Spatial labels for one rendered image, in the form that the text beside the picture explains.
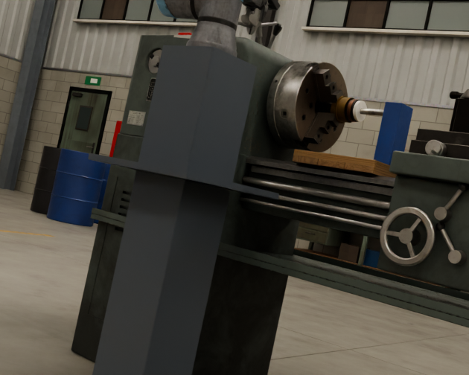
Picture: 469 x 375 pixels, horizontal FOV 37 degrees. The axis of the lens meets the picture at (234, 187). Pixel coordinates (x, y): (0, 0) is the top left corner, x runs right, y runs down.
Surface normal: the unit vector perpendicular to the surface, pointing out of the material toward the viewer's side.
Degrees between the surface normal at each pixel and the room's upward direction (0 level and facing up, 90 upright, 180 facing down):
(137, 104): 90
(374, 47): 90
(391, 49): 90
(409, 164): 90
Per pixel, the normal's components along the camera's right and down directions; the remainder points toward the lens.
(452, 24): -0.56, -0.13
